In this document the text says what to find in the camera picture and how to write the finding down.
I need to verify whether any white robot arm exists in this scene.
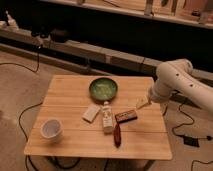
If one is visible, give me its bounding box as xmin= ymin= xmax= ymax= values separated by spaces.
xmin=136 ymin=59 xmax=213 ymax=114

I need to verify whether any green ceramic plate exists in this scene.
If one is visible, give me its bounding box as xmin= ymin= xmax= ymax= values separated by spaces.
xmin=89 ymin=77 xmax=118 ymax=101

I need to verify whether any white ceramic cup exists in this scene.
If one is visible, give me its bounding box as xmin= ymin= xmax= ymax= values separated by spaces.
xmin=40 ymin=119 xmax=63 ymax=143

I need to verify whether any brown chocolate bar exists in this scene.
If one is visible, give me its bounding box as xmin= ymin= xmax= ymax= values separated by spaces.
xmin=115 ymin=110 xmax=137 ymax=123

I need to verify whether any white bottle with label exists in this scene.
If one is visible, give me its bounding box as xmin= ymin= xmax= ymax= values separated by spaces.
xmin=102 ymin=101 xmax=114 ymax=134

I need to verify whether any white rectangular block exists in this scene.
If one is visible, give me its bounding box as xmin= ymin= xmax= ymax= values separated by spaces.
xmin=82 ymin=104 xmax=100 ymax=123

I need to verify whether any black power adapter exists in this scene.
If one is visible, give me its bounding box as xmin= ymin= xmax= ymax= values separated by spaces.
xmin=183 ymin=136 xmax=199 ymax=147

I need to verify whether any wooden table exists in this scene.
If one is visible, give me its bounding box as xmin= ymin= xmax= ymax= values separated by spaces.
xmin=24 ymin=75 xmax=172 ymax=160

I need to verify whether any black cable right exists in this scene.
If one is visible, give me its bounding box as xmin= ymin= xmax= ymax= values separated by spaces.
xmin=162 ymin=96 xmax=213 ymax=141

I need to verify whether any black floor cable left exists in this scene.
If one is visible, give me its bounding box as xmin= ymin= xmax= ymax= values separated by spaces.
xmin=0 ymin=44 xmax=81 ymax=171

